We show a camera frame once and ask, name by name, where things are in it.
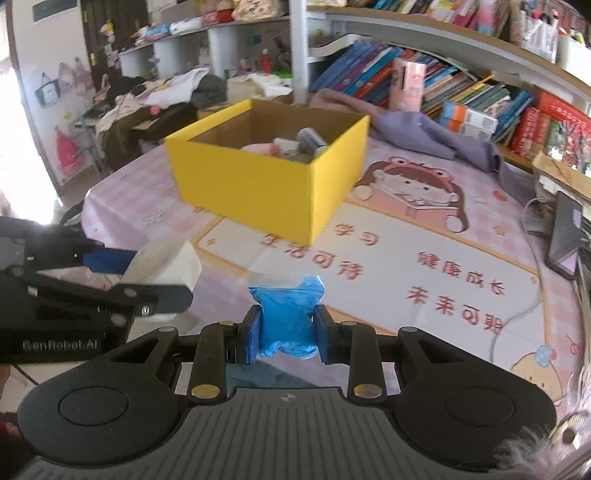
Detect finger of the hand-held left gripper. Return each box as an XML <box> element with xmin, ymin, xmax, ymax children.
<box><xmin>0</xmin><ymin>271</ymin><xmax>195</xmax><ymax>326</ymax></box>
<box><xmin>0</xmin><ymin>217</ymin><xmax>138</xmax><ymax>275</ymax></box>

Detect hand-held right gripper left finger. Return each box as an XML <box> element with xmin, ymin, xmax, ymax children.
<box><xmin>110</xmin><ymin>305</ymin><xmax>262</xmax><ymax>401</ymax></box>

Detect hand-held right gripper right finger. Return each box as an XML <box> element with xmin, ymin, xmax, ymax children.
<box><xmin>314</xmin><ymin>305</ymin><xmax>467</xmax><ymax>401</ymax></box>

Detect small blue packet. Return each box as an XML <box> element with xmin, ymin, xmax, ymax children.
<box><xmin>248</xmin><ymin>272</ymin><xmax>326</xmax><ymax>358</ymax></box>

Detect yellow cardboard box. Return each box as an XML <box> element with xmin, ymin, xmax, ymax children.
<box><xmin>165</xmin><ymin>98</ymin><xmax>371</xmax><ymax>247</ymax></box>

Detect pink plush toy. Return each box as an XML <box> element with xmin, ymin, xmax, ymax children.
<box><xmin>242</xmin><ymin>141</ymin><xmax>284</xmax><ymax>158</ymax></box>

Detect white and blue can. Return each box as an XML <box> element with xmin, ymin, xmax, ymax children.
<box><xmin>295</xmin><ymin>128</ymin><xmax>329</xmax><ymax>151</ymax></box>

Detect pink backpack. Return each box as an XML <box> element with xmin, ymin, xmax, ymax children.
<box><xmin>55</xmin><ymin>127</ymin><xmax>86</xmax><ymax>176</ymax></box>

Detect pink printed tablecloth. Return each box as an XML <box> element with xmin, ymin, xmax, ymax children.
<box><xmin>83</xmin><ymin>134</ymin><xmax>591</xmax><ymax>407</ymax></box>

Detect black desk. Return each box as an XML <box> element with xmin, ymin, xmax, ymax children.
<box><xmin>131</xmin><ymin>104</ymin><xmax>199</xmax><ymax>139</ymax></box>

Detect blue and white tote bag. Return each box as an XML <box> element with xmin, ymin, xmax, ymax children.
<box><xmin>34</xmin><ymin>71</ymin><xmax>61</xmax><ymax>108</ymax></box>

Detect white shirt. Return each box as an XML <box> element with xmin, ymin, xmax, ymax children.
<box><xmin>145</xmin><ymin>68</ymin><xmax>211</xmax><ymax>109</ymax></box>

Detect dark grey garment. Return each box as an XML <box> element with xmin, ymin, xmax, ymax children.
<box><xmin>191</xmin><ymin>74</ymin><xmax>228</xmax><ymax>109</ymax></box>

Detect purple cloth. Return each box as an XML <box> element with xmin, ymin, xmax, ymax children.
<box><xmin>308</xmin><ymin>89</ymin><xmax>522</xmax><ymax>195</ymax></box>

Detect cream tissue pack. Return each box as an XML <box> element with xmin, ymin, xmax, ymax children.
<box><xmin>228</xmin><ymin>74</ymin><xmax>294</xmax><ymax>100</ymax></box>

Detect orange and white boxes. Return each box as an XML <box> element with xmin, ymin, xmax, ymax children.
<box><xmin>438</xmin><ymin>102</ymin><xmax>499</xmax><ymax>141</ymax></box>

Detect black smartphone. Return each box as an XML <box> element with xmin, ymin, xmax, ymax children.
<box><xmin>546</xmin><ymin>191</ymin><xmax>583</xmax><ymax>280</ymax></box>

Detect pink carton box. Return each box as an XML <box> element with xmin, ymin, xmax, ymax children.
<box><xmin>388</xmin><ymin>58</ymin><xmax>426</xmax><ymax>113</ymax></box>

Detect row of colourful books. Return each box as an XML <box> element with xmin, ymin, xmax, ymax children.
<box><xmin>309</xmin><ymin>41</ymin><xmax>536</xmax><ymax>144</ymax></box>

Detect white bookshelf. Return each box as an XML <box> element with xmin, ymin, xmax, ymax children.
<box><xmin>117</xmin><ymin>0</ymin><xmax>591</xmax><ymax>116</ymax></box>

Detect cream quilted handbag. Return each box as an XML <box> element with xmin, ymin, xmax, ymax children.
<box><xmin>231</xmin><ymin>0</ymin><xmax>289</xmax><ymax>21</ymax></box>

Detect red boxed book set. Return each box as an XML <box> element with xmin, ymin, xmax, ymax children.
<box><xmin>510</xmin><ymin>90</ymin><xmax>591</xmax><ymax>162</ymax></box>

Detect row of books under ceiling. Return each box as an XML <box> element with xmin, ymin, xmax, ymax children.
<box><xmin>346</xmin><ymin>0</ymin><xmax>509</xmax><ymax>33</ymax></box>

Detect white pen holder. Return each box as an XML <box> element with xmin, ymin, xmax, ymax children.
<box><xmin>519</xmin><ymin>7</ymin><xmax>559</xmax><ymax>63</ymax></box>

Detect white storage box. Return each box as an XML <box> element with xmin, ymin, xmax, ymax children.
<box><xmin>556</xmin><ymin>32</ymin><xmax>591</xmax><ymax>79</ymax></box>

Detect white charging cable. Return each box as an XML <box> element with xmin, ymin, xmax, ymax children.
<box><xmin>489</xmin><ymin>198</ymin><xmax>555</xmax><ymax>363</ymax></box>

